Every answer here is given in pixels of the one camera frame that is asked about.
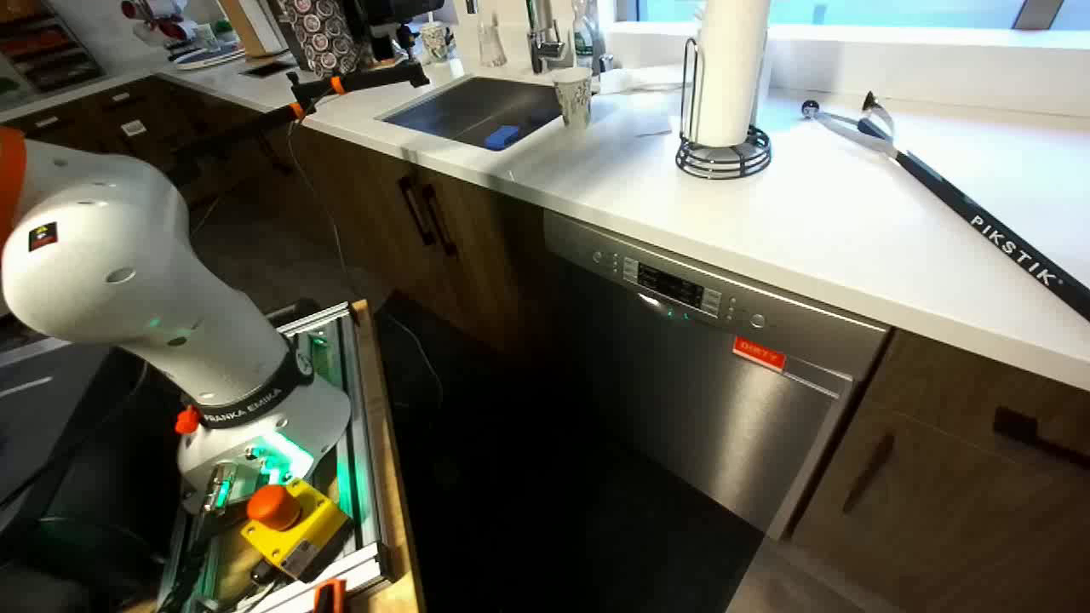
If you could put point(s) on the red label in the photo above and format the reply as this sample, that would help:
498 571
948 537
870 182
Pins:
757 356

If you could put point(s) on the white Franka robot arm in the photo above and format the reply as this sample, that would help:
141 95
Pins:
108 275

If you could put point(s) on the stainless steel dishwasher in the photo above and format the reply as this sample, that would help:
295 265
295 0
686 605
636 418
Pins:
703 395

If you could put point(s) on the wooden cabinet beside dishwasher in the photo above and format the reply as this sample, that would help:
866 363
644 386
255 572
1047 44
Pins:
966 511

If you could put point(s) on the wooden cabinet under sink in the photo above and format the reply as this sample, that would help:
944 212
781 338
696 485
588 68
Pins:
477 249

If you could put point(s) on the blue sponge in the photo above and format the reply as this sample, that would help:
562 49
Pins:
502 139

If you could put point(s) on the kitchen sink basin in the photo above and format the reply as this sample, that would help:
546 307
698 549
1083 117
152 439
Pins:
477 106

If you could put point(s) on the chrome faucet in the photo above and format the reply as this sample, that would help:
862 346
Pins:
546 34

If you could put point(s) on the black clamp with orange tips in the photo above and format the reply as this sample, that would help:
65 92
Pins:
353 84

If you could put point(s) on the white paper towel roll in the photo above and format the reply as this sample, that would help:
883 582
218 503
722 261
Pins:
730 68

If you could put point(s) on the yellow emergency stop button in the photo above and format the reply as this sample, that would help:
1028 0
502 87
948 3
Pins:
290 527

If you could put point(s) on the window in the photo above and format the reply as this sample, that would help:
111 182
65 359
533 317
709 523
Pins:
862 10

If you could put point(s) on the dark wooden drawer cabinets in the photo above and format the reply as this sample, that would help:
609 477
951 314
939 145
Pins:
148 125

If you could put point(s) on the black grabber stick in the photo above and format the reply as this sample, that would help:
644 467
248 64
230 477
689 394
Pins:
975 216

